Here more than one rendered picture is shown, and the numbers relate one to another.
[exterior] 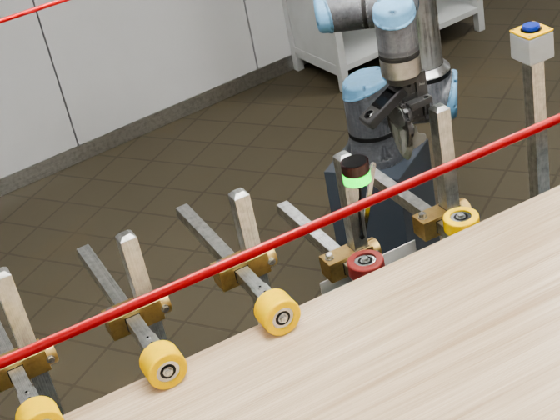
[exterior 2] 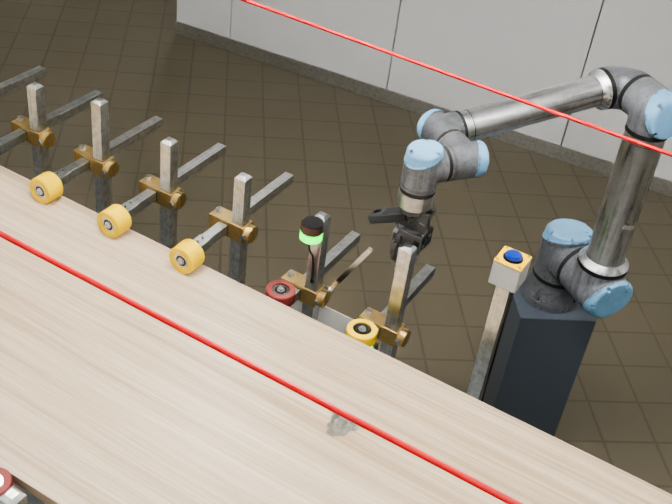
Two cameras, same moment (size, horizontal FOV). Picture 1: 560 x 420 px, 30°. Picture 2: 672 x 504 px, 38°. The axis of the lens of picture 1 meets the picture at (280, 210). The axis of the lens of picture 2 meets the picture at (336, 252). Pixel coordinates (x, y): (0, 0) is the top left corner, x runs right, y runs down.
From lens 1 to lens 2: 1.84 m
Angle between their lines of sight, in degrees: 39
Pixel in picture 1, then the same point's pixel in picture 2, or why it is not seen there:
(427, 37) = (605, 235)
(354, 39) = not seen: outside the picture
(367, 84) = (556, 232)
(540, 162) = (478, 365)
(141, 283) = (164, 176)
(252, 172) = not seen: hidden behind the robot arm
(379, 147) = (538, 286)
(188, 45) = not seen: outside the picture
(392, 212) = (509, 338)
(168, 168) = (583, 211)
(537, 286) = (285, 392)
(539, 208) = (396, 374)
